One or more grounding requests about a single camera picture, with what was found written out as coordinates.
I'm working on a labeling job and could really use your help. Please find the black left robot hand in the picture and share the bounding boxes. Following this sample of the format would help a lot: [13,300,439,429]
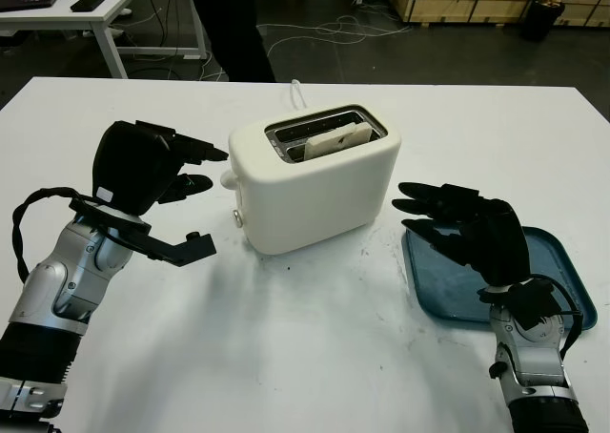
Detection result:
[91,119,231,216]

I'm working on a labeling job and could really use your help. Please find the pale bread slice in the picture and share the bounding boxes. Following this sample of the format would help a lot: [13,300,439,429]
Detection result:
[304,121,373,161]

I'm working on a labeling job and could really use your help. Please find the white toaster power cord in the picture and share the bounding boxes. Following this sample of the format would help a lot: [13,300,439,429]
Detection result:
[289,80,309,112]

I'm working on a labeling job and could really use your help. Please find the white cable on floor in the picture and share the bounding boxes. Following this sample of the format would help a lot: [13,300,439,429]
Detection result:
[197,15,411,82]

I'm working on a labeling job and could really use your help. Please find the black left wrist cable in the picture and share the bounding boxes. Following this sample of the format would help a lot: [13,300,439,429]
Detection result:
[11,187,96,281]

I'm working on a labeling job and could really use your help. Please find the black waste bin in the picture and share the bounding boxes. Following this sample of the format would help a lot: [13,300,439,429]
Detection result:
[518,0,566,42]

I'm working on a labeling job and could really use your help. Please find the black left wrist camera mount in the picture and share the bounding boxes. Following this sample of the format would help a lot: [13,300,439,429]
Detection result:
[69,196,218,268]

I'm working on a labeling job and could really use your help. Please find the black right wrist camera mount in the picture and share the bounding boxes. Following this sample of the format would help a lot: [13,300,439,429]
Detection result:
[478,278,563,332]

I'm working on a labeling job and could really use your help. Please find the wooden shipping crate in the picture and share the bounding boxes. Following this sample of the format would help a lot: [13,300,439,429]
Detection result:
[383,0,610,28]

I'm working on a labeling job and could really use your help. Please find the white two-slot toaster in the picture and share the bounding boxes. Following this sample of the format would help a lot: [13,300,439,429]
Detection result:
[227,103,403,256]

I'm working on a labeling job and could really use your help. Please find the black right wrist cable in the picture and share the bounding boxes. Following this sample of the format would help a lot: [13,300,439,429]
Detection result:
[533,275,585,358]

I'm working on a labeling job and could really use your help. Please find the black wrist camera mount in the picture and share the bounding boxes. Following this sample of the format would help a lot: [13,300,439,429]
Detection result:
[478,278,563,332]
[69,196,218,268]

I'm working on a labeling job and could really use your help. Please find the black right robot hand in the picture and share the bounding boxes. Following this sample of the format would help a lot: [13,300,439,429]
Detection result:
[391,181,532,289]

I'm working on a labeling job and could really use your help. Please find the blue plastic tray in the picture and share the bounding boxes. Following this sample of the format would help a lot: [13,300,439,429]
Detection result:
[401,225,598,333]

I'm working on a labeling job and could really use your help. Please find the standing person in dark trousers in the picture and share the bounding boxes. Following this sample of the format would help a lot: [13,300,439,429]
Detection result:
[183,0,277,84]

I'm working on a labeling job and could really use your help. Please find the white office desk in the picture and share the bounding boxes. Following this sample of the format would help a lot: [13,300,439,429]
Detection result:
[0,0,210,80]

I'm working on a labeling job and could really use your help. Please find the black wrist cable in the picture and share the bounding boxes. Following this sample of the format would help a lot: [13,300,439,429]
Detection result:
[11,187,96,281]
[533,275,585,358]

